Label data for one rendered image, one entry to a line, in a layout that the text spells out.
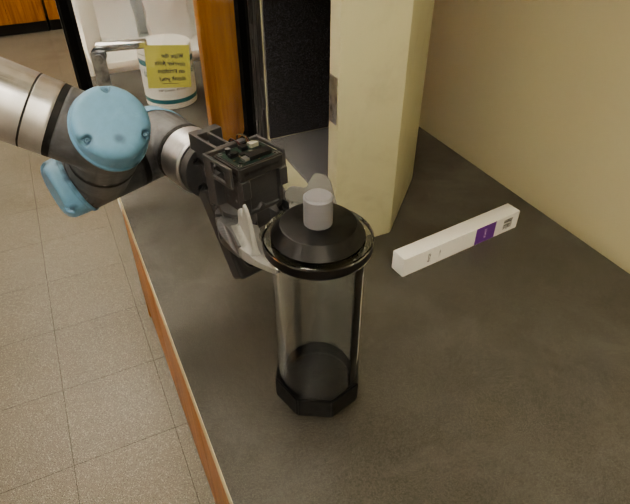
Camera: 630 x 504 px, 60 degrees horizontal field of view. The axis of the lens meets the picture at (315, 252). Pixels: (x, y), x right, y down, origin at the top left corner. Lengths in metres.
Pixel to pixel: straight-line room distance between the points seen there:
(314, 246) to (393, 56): 0.40
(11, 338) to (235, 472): 1.76
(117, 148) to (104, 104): 0.04
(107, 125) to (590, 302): 0.72
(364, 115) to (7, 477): 1.53
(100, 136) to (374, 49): 0.41
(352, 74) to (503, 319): 0.41
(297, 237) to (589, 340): 0.50
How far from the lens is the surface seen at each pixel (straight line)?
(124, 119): 0.57
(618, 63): 1.00
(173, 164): 0.67
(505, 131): 1.18
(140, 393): 1.99
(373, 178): 0.90
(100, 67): 1.04
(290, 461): 0.67
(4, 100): 0.59
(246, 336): 0.79
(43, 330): 2.33
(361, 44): 0.79
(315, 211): 0.50
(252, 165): 0.57
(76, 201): 0.70
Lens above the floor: 1.52
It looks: 38 degrees down
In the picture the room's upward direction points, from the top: straight up
